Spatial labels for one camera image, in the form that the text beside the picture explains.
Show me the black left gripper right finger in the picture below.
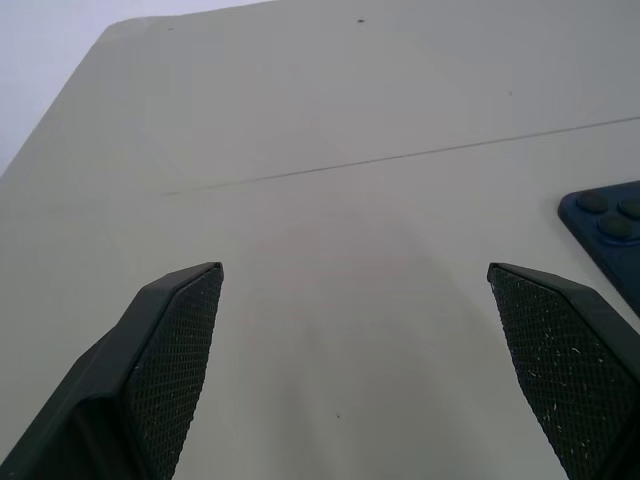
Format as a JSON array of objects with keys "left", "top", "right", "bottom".
[{"left": 486, "top": 262, "right": 640, "bottom": 480}]

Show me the dark blue smartphone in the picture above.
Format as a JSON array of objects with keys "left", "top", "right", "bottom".
[{"left": 557, "top": 179, "right": 640, "bottom": 319}]

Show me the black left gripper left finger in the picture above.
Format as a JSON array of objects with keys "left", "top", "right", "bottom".
[{"left": 0, "top": 261, "right": 225, "bottom": 480}]

